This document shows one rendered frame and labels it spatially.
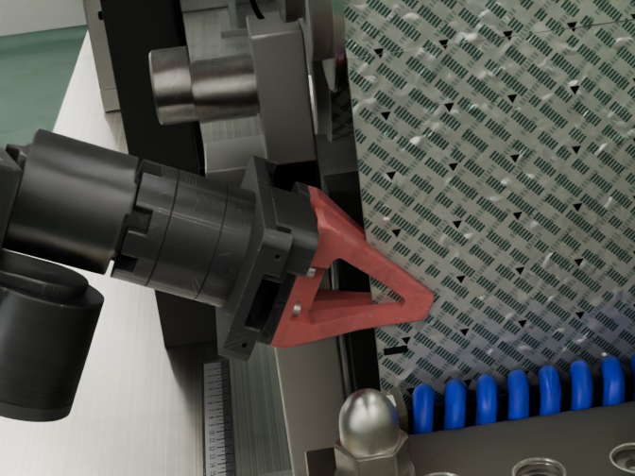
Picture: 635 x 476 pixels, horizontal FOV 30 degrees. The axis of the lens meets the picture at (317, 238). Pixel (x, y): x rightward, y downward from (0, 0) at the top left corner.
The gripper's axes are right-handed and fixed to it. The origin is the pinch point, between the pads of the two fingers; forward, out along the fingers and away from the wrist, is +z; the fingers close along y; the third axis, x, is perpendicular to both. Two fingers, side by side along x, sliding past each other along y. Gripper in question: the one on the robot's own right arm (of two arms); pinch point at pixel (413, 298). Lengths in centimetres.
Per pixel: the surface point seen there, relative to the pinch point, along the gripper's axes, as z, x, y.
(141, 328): -7.8, -24.5, -37.2
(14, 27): -56, -145, -555
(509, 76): 0.0, 11.9, 0.2
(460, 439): 3.1, -4.1, 5.0
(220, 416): -2.3, -21.6, -21.4
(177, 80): -13.6, 4.8, -7.9
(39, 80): -35, -144, -478
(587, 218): 6.5, 6.6, 0.3
